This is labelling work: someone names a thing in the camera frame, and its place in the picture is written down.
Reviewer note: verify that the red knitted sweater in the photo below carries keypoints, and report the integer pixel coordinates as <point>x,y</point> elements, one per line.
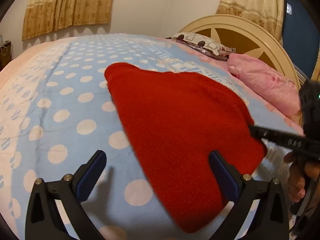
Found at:
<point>173,121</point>

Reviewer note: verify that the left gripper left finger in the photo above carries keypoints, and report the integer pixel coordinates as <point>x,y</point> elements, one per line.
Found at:
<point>43,220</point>

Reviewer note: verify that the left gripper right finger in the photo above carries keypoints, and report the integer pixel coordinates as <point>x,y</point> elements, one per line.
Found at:
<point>271,219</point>

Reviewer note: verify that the pink pillow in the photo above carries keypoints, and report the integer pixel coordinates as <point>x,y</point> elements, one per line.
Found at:
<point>265,81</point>

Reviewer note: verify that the blue polka dot bedspread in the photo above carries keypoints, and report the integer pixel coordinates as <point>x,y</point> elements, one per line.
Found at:
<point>56,112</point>

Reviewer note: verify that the brown wooden desk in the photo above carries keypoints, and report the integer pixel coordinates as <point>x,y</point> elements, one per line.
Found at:
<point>5,54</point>

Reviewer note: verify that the cream wooden headboard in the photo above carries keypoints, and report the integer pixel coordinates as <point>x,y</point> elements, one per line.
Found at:
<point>247,38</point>

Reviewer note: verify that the person's right hand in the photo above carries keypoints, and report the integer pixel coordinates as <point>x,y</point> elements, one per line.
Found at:
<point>296,180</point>

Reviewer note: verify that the beige patterned curtain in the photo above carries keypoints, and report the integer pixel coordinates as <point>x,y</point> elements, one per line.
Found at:
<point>47,16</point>

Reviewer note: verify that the patterned white grey pillow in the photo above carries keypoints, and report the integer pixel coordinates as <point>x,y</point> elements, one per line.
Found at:
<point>204,45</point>

